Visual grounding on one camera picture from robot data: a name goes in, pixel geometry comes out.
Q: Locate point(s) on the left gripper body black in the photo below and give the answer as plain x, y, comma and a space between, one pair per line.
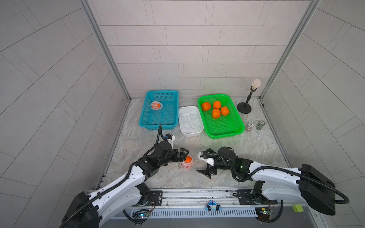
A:
170, 157

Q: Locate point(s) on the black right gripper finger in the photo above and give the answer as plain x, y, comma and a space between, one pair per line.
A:
208, 172
207, 154

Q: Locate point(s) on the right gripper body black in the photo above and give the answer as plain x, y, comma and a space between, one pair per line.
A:
219, 164

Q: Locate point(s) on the netted orange front corner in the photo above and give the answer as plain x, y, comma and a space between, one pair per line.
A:
224, 111

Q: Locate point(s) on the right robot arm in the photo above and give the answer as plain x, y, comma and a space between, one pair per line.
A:
302, 185

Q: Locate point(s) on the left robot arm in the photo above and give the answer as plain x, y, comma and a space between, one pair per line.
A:
95, 209

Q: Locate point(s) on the white plastic tub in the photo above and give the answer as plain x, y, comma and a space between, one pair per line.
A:
186, 110

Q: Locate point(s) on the toy car sticker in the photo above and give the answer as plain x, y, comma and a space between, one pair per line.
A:
212, 206

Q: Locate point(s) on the green plastic basket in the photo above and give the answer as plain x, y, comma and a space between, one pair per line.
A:
225, 126

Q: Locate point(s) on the teal plastic basket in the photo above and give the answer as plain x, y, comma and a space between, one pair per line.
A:
167, 116

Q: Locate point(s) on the black stand with bulb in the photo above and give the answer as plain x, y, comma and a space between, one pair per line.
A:
244, 107

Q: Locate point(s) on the left circuit board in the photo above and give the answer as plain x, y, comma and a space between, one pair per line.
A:
142, 214

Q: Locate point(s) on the circuit board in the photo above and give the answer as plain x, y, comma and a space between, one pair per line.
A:
264, 213
142, 214

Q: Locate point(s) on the right circuit board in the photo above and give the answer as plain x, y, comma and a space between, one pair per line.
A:
264, 213

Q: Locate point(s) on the green sticky note block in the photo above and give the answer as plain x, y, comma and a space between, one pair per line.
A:
297, 208

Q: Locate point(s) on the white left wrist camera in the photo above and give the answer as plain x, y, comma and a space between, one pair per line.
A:
170, 139

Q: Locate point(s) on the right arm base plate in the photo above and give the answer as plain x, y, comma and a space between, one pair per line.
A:
250, 197

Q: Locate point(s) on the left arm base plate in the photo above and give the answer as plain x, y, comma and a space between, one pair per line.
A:
152, 198

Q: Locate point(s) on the aluminium front rail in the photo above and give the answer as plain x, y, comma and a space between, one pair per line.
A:
194, 198

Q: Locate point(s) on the aluminium corner post left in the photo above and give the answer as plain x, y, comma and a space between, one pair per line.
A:
101, 41

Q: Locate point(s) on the aluminium corner post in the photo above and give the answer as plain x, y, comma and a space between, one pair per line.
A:
289, 48
101, 41

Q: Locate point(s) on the aluminium corner post right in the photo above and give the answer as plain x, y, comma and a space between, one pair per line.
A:
289, 48

